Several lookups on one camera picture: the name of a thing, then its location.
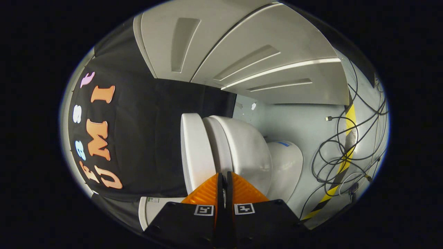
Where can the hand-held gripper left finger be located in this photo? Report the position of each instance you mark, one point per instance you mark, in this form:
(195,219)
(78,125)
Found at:
(193,224)

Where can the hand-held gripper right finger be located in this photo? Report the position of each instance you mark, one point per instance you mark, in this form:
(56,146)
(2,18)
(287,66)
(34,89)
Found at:
(263,224)

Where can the white toilet body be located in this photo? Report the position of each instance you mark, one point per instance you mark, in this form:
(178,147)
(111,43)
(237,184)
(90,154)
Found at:
(249,152)

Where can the white toilet seat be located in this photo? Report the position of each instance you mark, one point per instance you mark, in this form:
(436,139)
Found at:
(218,145)

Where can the yellow black floor tape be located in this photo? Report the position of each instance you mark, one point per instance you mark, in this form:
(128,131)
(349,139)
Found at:
(332,190)

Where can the black backdrop cloth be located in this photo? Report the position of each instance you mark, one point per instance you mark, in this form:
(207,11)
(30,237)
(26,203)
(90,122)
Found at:
(145,138)

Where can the white drawer cabinet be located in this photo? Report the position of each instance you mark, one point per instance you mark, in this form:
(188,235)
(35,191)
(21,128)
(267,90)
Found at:
(242,41)

